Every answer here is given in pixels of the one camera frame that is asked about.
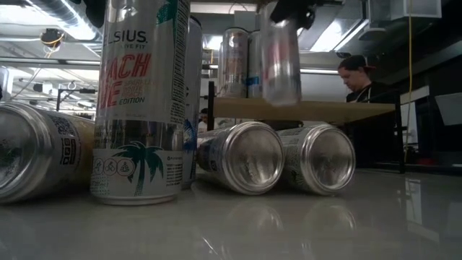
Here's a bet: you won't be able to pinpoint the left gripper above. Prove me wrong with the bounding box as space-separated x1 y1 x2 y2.
269 0 318 30

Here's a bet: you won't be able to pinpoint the Celsius Peach Vibe can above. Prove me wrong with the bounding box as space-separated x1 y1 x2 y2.
260 16 303 108
89 0 191 207

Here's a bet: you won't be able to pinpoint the Celsius Arctic Vibe can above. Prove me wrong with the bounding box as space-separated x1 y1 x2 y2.
247 30 264 99

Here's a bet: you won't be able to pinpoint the Celsius Tropical Vibe can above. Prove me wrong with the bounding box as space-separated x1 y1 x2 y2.
218 27 250 99
196 121 286 196

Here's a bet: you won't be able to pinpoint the silver Celsius beverage can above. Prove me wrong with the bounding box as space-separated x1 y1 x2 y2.
277 123 357 197
0 100 95 205
182 16 204 191

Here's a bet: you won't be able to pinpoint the wooden shelf black metal legs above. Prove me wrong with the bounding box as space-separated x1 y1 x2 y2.
206 79 406 174

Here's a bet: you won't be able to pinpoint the long linear light fixture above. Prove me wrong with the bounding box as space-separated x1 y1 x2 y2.
0 56 101 68
300 67 342 76

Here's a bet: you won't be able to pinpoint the person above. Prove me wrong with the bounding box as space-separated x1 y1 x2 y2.
197 107 217 133
337 53 400 169

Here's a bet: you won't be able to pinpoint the white box-shaped unit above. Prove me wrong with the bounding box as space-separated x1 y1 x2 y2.
367 0 443 22

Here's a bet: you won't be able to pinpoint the black desk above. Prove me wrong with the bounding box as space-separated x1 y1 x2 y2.
367 39 462 170

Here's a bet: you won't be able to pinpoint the grey panel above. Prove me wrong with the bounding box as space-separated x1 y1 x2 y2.
434 92 462 126

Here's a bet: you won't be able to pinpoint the white glossy table mat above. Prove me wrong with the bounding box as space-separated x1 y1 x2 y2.
0 168 462 260

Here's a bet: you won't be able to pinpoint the round black device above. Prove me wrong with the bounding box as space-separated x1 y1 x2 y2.
39 27 66 48

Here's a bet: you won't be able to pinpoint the black metal stand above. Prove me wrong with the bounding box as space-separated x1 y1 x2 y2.
55 87 98 111

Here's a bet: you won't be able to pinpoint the long yellow cable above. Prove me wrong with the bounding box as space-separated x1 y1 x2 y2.
406 0 414 163

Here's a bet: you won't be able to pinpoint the silver ventilation duct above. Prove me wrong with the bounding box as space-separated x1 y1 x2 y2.
21 0 104 41

